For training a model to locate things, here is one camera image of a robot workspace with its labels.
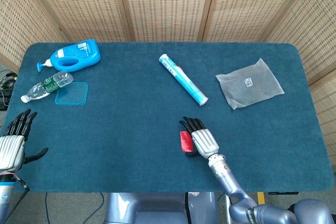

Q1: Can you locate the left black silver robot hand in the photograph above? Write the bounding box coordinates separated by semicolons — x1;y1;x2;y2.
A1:
0;109;49;173

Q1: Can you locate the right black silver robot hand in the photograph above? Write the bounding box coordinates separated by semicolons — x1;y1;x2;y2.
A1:
179;116;220;159

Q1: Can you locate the small red block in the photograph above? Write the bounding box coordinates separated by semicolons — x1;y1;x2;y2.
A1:
179;130;194;153

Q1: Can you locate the teal cling film roll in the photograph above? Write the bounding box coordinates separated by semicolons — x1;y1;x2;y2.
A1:
159;54;209;106

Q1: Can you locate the clear water bottle green label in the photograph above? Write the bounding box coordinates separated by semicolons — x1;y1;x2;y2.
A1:
20;71;74;103

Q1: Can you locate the grey plastic bag package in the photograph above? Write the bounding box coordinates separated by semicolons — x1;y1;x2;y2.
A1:
215;58;285;111

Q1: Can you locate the blue felt table cover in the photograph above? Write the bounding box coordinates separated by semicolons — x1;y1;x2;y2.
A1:
2;41;334;194

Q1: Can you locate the blue transparent plastic lid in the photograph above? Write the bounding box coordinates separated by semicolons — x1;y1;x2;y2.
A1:
55;82;89;106

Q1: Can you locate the blue-grey robot torso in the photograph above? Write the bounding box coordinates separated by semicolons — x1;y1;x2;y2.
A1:
104;191;218;224

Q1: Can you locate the blue detergent pump bottle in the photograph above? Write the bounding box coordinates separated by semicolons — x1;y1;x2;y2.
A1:
36;39;102;73

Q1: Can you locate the woven rattan folding screen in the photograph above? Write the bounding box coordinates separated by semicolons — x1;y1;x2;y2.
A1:
0;0;336;162

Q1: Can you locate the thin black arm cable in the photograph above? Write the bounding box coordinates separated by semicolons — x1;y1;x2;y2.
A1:
0;175;30;224

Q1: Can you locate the black floor cable bundle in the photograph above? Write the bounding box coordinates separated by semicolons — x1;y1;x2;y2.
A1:
0;69;18;110

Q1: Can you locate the thin dark floor cable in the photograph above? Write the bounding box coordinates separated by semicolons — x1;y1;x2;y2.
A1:
44;192;106;224

